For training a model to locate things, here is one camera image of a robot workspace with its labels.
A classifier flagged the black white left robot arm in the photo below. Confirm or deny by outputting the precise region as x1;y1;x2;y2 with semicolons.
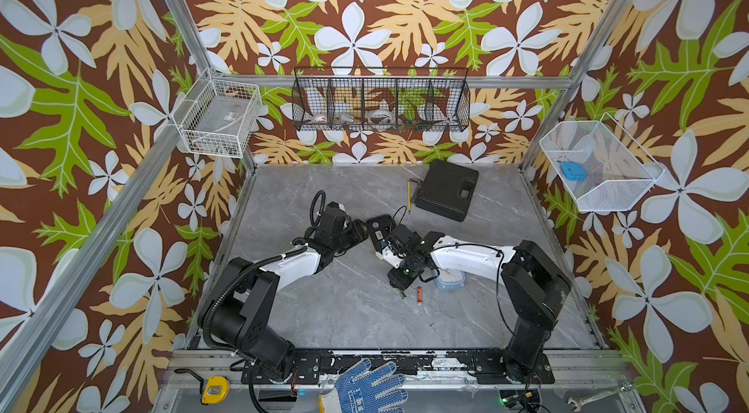
198;202;369;381

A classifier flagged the blue object in basket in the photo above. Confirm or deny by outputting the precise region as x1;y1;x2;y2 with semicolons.
560;161;588;182

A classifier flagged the green circuit board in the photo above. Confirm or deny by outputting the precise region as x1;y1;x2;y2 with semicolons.
499;390;540;412

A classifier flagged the yellow tape measure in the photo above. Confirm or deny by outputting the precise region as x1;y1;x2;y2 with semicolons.
201;376;230;405

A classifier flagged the silver open-end wrench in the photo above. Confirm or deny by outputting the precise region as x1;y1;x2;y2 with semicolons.
567;383;633;412

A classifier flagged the black plastic tool case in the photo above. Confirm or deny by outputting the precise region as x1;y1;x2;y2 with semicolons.
414;160;480;222

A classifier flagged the black wire basket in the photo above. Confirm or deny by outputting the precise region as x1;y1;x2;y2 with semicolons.
290;66;471;132

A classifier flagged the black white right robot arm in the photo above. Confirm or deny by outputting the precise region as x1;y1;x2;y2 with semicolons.
371;225;572;383

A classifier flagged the white wire basket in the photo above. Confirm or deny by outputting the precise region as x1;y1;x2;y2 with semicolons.
540;115;665;213
174;70;263;159

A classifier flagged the white wire basket right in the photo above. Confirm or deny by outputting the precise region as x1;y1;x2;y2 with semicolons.
540;115;665;213

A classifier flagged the white wire basket left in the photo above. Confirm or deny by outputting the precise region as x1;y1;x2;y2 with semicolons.
174;70;263;159

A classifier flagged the yellow pencil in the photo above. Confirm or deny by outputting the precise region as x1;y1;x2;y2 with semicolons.
407;180;413;213

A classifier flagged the blue white knit glove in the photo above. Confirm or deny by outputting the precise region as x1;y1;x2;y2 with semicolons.
318;358;409;413

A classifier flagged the yellow square alarm clock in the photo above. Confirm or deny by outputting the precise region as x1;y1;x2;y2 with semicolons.
366;214;395;254

